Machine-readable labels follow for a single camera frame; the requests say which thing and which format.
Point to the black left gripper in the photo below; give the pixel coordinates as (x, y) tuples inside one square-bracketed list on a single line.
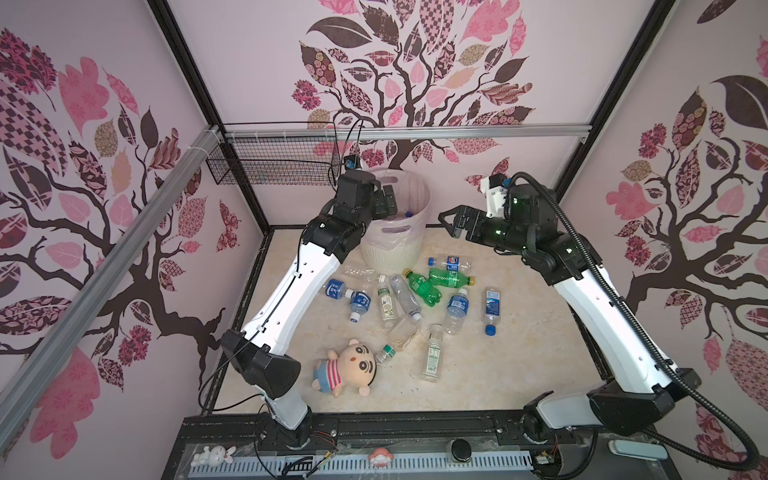
[(382, 208)]

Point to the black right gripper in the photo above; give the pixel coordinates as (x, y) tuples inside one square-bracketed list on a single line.
[(465, 217)]

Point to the blue label clear bottle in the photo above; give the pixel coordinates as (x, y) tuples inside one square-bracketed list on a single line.
[(337, 289)]

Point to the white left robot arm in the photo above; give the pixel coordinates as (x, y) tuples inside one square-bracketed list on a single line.
[(259, 352)]

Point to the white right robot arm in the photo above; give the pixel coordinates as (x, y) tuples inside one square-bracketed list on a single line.
[(642, 384)]

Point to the white ribbed trash bin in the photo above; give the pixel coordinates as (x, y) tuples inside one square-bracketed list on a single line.
[(390, 252)]

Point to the crushed clear plastic bottle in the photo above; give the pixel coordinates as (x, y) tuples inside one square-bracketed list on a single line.
[(363, 273)]

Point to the small blue label bottle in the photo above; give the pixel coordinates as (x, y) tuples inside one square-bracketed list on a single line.
[(450, 263)]

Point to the blue cap small bottle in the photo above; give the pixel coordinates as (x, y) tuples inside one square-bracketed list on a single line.
[(359, 305)]

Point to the green white label bottle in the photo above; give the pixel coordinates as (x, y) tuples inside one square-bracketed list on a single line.
[(387, 306)]

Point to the green bottle yellow cap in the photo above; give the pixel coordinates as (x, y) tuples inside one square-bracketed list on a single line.
[(450, 278)]

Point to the green plastic bottle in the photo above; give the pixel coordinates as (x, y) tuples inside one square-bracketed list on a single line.
[(423, 288)]

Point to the tall clear bottle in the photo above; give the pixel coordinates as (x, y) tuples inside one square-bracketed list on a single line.
[(406, 298)]

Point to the blue label water bottle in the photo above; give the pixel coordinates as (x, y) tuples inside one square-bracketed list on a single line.
[(456, 312)]

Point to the clear bottle green cap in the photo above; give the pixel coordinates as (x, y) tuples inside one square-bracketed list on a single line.
[(385, 354)]

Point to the cartoon boy plush doll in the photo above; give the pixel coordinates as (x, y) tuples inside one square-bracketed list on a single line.
[(354, 368)]

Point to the clear bottle green label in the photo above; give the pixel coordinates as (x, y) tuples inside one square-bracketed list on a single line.
[(431, 371)]

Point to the black round knob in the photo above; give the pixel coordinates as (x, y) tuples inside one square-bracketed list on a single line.
[(459, 451)]

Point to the red white small figurine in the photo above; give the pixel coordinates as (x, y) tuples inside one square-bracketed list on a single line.
[(381, 458)]

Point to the white vent strip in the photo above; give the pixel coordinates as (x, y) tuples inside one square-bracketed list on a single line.
[(358, 465)]

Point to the white bunny figurine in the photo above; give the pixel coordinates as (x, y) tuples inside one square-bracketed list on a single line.
[(214, 456)]

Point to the black wire basket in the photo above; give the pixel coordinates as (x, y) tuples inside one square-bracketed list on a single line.
[(289, 153)]

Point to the aluminium rail back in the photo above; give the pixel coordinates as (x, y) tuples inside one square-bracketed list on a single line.
[(420, 133)]

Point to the aluminium rail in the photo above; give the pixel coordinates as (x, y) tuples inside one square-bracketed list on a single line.
[(30, 382), (420, 133)]

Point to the aluminium rail left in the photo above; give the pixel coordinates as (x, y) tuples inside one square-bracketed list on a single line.
[(30, 382)]

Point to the white handle device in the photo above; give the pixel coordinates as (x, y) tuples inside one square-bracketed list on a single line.
[(637, 450)]

